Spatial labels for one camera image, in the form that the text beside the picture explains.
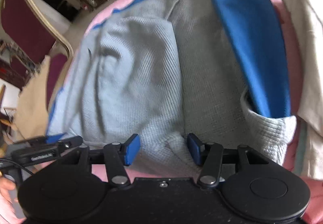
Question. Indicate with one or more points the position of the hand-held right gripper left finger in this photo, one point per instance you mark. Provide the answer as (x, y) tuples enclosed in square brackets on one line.
[(132, 149)]

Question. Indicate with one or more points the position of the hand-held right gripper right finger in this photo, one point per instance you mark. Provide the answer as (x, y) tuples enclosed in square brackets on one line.
[(194, 149)]

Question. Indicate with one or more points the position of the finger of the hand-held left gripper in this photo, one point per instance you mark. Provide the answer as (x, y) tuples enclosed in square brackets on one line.
[(54, 138), (73, 142)]

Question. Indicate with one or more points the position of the two-tone blue knit sweater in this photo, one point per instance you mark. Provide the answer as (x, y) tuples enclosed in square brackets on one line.
[(141, 75)]

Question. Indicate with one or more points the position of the person's left hand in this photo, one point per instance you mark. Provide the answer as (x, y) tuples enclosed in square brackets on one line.
[(5, 191)]

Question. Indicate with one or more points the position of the khaki pants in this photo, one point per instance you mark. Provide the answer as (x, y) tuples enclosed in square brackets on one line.
[(32, 108)]

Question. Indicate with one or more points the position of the maroon gold-framed chair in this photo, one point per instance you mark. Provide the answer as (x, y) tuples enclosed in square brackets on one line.
[(22, 19)]

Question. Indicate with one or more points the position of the pink printed blanket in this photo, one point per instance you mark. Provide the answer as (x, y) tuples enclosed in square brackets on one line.
[(290, 45)]

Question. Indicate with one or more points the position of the cream folded garment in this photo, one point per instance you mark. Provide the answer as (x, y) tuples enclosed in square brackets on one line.
[(310, 50)]

